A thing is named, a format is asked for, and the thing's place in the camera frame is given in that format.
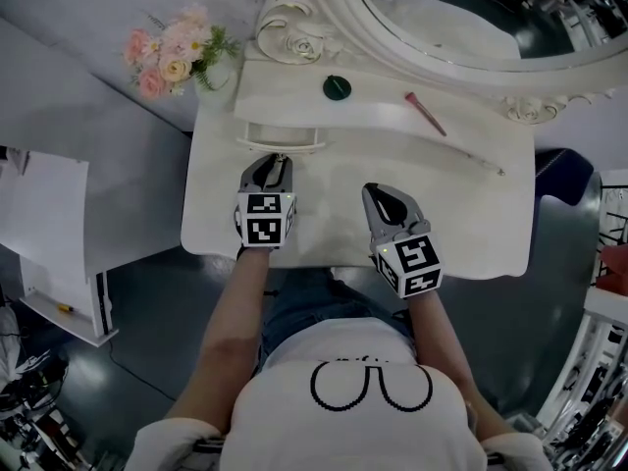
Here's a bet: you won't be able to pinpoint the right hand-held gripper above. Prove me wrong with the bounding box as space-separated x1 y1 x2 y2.
361 182 445 300

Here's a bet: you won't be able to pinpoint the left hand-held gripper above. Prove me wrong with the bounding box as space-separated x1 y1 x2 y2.
234 153 299 250

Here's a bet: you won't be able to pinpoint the white ornate dressing table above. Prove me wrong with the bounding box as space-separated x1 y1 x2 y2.
180 0 628 280

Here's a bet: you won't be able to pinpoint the person's right forearm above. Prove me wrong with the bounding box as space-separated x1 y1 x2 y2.
405 289 476 392

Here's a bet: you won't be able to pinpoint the person's left forearm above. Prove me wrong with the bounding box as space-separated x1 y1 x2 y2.
198 246 274 367

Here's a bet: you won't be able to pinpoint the oval white framed mirror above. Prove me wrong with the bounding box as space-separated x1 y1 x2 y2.
346 0 628 74

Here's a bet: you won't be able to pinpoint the red makeup brush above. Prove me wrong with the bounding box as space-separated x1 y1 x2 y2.
403 90 448 138

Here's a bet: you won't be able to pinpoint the white vase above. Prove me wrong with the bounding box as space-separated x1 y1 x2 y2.
192 59 242 113

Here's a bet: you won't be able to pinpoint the dark green round lid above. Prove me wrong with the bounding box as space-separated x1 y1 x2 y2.
321 73 354 102

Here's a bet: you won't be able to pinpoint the person's blue jeans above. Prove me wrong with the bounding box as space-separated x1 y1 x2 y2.
258 266 419 365

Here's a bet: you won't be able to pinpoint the white side cabinet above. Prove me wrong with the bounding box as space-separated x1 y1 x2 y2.
0 16 193 348

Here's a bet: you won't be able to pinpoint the pink flower bouquet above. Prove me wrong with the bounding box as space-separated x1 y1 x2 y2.
121 2 242 101

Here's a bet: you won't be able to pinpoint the dark blue chair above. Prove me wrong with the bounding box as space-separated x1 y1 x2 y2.
532 146 603 208

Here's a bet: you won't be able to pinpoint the person's white printed shirt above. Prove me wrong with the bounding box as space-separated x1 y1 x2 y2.
124 315 556 471

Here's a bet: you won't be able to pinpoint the red box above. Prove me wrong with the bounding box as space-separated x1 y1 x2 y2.
595 242 628 292

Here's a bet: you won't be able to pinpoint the black floor cable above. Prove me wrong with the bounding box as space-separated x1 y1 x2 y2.
106 344 179 402

